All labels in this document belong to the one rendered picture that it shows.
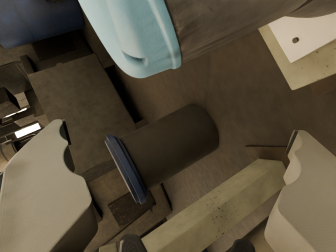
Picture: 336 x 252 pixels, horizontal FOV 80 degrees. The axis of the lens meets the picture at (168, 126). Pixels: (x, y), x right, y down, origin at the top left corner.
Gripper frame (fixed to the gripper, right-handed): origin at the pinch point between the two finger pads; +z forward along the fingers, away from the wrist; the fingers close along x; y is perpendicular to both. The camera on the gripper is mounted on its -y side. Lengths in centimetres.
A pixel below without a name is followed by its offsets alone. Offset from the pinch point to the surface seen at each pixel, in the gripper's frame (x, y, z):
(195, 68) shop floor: 9, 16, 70
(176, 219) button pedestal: 3, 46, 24
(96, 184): -76, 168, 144
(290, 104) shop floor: 30.2, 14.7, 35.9
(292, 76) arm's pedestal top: 20.4, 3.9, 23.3
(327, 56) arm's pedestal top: 21.7, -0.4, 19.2
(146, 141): -9, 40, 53
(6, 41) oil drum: -168, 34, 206
